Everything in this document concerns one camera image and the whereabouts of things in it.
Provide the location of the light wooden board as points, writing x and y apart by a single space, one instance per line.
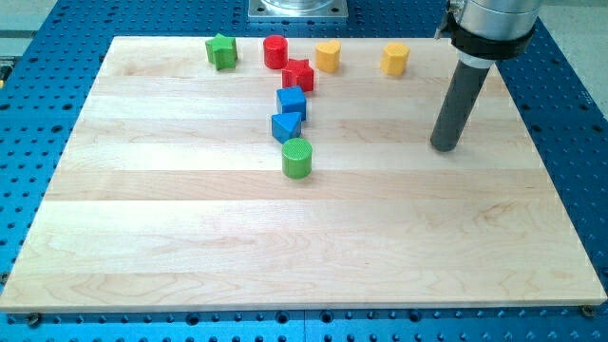
169 195

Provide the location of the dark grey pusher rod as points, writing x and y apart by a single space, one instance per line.
464 88

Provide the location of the green star block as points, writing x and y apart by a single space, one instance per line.
222 51

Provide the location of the red star block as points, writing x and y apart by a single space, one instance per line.
298 72

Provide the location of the blue cube block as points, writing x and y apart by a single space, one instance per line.
292 99

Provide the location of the red cylinder block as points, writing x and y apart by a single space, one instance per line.
275 51

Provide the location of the yellow heart block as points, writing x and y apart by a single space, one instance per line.
327 56

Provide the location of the green cylinder block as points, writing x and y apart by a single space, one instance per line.
296 156

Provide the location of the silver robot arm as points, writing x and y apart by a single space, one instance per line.
487 31

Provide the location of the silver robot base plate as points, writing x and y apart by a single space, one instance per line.
297 9

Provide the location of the blue perforated metal plate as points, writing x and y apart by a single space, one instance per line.
557 85

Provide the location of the yellow hexagon block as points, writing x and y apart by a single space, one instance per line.
394 59

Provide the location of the blue triangle block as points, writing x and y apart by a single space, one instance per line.
286 126

